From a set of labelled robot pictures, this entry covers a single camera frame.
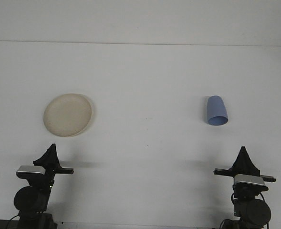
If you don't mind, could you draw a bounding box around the pale blue cup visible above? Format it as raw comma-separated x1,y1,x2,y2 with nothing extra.
206,95,229,126

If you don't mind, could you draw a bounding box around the pale round plate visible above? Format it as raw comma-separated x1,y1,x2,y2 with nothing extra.
43,93,95,138

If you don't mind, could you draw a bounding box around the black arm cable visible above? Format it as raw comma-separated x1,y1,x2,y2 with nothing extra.
7,214,21,229
230,190,267,207

